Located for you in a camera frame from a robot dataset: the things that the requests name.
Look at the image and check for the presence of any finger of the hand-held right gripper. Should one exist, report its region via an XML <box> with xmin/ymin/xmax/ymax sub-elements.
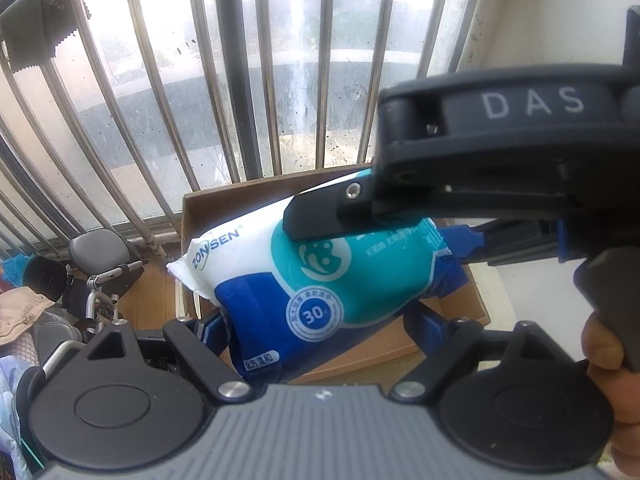
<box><xmin>439</xmin><ymin>219</ymin><xmax>571</xmax><ymax>267</ymax></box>
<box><xmin>282</xmin><ymin>177</ymin><xmax>387</xmax><ymax>242</ymax></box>

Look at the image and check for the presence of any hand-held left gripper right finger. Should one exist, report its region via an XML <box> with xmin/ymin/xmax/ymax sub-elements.
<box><xmin>390</xmin><ymin>305</ymin><xmax>557</xmax><ymax>403</ymax></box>

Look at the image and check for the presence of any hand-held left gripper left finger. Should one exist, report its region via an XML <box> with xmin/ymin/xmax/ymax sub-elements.
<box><xmin>87</xmin><ymin>310</ymin><xmax>253</xmax><ymax>403</ymax></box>

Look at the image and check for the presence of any blue wet wipes pack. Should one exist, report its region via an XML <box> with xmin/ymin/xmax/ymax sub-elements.
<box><xmin>165</xmin><ymin>170</ymin><xmax>474</xmax><ymax>384</ymax></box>

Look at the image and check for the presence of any brown cardboard box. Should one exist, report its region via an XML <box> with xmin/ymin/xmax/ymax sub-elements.
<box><xmin>175</xmin><ymin>162</ymin><xmax>494</xmax><ymax>387</ymax></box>

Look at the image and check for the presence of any person's right hand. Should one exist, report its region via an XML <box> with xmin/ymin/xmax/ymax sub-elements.
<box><xmin>582</xmin><ymin>310</ymin><xmax>640</xmax><ymax>480</ymax></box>

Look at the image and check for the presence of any metal window railing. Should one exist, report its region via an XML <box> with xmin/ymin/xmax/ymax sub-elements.
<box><xmin>0</xmin><ymin>0</ymin><xmax>542</xmax><ymax>263</ymax></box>

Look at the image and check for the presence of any grey padded seat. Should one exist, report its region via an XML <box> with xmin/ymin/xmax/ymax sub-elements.
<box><xmin>67</xmin><ymin>229</ymin><xmax>147</xmax><ymax>283</ymax></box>

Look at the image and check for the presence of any black folding wheelchair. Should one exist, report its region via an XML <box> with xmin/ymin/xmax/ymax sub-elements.
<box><xmin>20</xmin><ymin>254</ymin><xmax>151</xmax><ymax>376</ymax></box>

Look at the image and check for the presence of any beige quilted cloth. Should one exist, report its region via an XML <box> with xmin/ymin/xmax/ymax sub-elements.
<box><xmin>0</xmin><ymin>287</ymin><xmax>55</xmax><ymax>347</ymax></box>

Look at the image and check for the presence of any dark curtain cloth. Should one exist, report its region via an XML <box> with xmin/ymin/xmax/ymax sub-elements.
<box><xmin>0</xmin><ymin>0</ymin><xmax>95</xmax><ymax>74</ymax></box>

